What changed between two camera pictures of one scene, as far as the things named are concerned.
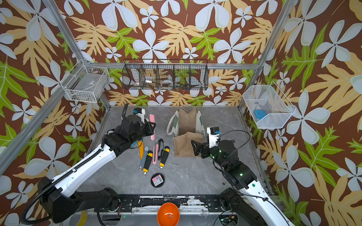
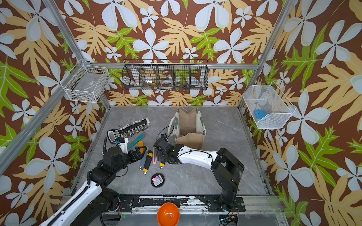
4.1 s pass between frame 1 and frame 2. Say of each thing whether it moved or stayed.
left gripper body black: moved
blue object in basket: stayed
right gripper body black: moved
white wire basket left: stayed
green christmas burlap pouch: stayed
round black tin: stayed
